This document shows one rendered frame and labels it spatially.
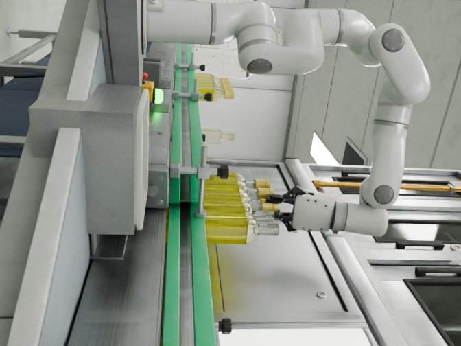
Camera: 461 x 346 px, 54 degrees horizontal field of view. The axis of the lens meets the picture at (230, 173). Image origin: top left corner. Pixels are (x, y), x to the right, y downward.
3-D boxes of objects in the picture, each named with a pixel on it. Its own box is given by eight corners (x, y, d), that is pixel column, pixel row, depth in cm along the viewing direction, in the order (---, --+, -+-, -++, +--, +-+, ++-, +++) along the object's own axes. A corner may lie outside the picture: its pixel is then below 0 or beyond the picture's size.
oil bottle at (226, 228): (164, 244, 103) (258, 246, 106) (165, 222, 101) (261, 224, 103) (165, 231, 108) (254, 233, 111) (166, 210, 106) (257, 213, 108)
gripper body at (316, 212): (333, 224, 122) (291, 218, 123) (339, 191, 118) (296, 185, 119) (333, 239, 115) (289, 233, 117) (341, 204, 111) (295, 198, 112)
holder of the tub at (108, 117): (88, 260, 81) (134, 261, 82) (81, 110, 69) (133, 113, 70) (103, 212, 96) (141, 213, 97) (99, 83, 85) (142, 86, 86)
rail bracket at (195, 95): (171, 100, 150) (211, 102, 151) (171, 77, 146) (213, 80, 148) (171, 97, 153) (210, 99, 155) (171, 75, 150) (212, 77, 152)
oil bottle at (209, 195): (167, 217, 114) (251, 220, 116) (167, 198, 111) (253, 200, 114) (167, 206, 119) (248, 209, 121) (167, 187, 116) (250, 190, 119)
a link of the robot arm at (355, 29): (343, 1, 104) (405, 1, 105) (326, 16, 117) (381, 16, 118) (343, 62, 105) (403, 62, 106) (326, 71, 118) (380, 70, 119)
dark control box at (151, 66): (134, 85, 155) (159, 86, 156) (134, 62, 152) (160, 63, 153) (136, 79, 163) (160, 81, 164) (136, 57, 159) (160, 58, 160)
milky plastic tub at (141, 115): (90, 235, 78) (141, 236, 79) (84, 110, 69) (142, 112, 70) (105, 189, 94) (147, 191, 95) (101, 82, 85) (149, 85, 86)
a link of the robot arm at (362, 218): (398, 179, 111) (389, 177, 120) (353, 173, 112) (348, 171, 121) (387, 240, 112) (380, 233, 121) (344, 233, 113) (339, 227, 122)
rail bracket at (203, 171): (168, 217, 100) (225, 219, 101) (170, 146, 93) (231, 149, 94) (168, 211, 103) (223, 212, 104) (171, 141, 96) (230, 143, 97)
